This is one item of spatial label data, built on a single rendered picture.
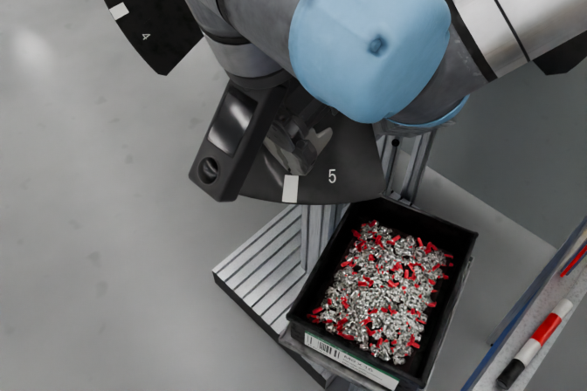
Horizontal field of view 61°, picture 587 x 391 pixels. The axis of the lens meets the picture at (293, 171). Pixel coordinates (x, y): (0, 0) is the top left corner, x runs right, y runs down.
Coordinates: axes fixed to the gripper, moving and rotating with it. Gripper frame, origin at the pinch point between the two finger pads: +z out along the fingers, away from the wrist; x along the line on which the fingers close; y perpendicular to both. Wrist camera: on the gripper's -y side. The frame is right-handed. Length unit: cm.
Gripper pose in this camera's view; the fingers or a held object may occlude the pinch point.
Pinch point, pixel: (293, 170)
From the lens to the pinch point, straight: 57.1
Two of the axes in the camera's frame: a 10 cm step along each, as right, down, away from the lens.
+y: 6.6, -7.2, 2.1
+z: 2.0, 4.4, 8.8
